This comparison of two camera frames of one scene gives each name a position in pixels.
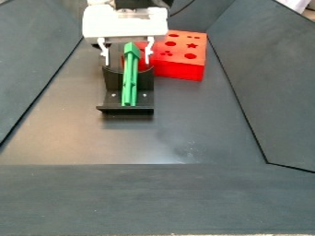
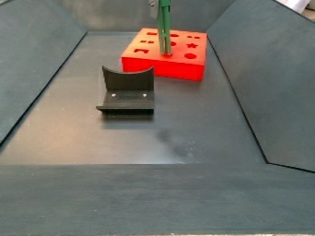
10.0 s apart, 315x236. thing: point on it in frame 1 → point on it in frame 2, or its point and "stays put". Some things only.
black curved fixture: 113,103 stays put
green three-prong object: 133,55 → 165,21
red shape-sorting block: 178,56 stays put
